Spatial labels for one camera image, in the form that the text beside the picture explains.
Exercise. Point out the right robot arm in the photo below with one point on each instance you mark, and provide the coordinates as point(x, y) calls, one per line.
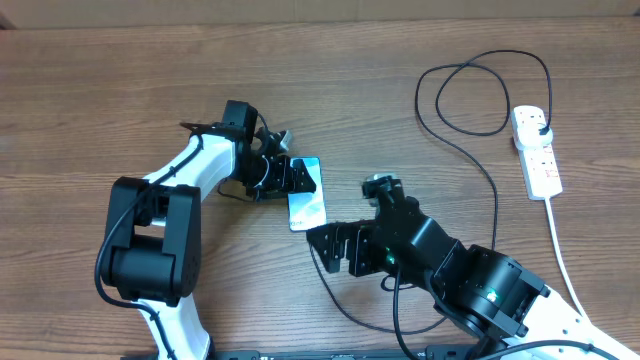
point(514, 313)

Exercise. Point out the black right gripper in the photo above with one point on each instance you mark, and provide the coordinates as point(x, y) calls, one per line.
point(368, 240)

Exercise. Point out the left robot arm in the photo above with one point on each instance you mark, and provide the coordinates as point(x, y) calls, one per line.
point(150, 258)

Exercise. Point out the white charger adapter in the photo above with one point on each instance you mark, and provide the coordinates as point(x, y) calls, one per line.
point(530, 137)

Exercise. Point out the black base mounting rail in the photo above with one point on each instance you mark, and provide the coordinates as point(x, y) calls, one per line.
point(432, 352)

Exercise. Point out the white power strip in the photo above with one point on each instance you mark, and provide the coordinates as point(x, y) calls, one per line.
point(540, 171)

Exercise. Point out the blue Samsung Galaxy smartphone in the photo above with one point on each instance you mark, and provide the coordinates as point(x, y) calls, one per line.
point(307, 210)

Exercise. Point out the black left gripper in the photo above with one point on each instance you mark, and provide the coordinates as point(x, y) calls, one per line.
point(282, 184)

